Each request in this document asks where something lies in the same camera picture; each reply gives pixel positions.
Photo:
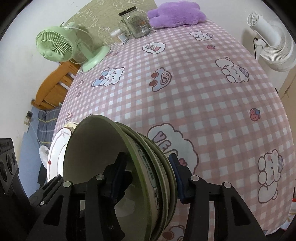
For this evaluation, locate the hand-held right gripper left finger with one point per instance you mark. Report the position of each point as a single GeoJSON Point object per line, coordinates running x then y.
{"type": "Point", "coordinates": [116, 176]}

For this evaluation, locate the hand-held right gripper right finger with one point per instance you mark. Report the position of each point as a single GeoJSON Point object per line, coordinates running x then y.
{"type": "Point", "coordinates": [177, 176]}

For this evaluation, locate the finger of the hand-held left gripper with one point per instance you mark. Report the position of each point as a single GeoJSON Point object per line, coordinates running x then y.
{"type": "Point", "coordinates": [45, 192]}

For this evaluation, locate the cream bowl with blue print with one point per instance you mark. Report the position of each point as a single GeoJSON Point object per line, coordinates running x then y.
{"type": "Point", "coordinates": [170, 176]}
{"type": "Point", "coordinates": [163, 183]}
{"type": "Point", "coordinates": [92, 143]}

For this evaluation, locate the white plate with red pattern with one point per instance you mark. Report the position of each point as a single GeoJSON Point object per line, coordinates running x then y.
{"type": "Point", "coordinates": [55, 157]}

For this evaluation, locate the small scalloped yellow floral plate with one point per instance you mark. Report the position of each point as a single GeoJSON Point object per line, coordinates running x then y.
{"type": "Point", "coordinates": [71, 125]}

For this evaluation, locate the white cloth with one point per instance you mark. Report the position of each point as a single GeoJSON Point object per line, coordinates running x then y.
{"type": "Point", "coordinates": [43, 154]}

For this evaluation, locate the grey plaid blanket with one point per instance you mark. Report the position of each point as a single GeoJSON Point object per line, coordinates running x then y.
{"type": "Point", "coordinates": [46, 125]}

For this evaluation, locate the pink checked tablecloth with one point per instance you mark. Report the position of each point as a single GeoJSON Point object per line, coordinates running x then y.
{"type": "Point", "coordinates": [196, 92]}

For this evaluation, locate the wooden bed headboard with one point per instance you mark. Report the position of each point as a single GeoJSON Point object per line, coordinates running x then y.
{"type": "Point", "coordinates": [53, 88]}

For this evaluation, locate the green desk fan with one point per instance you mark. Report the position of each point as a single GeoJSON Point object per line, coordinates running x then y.
{"type": "Point", "coordinates": [55, 46]}

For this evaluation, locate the glass jar with dark lid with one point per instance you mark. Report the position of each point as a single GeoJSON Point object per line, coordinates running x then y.
{"type": "Point", "coordinates": [136, 23]}

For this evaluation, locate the purple plush toy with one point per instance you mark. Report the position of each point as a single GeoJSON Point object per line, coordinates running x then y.
{"type": "Point", "coordinates": [175, 14]}

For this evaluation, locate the green printed mat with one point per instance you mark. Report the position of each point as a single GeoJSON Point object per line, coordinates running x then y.
{"type": "Point", "coordinates": [97, 14]}

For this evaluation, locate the white clip fan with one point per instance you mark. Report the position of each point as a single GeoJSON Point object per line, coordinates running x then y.
{"type": "Point", "coordinates": [277, 46]}

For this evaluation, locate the wall socket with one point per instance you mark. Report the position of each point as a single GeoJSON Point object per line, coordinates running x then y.
{"type": "Point", "coordinates": [29, 114]}

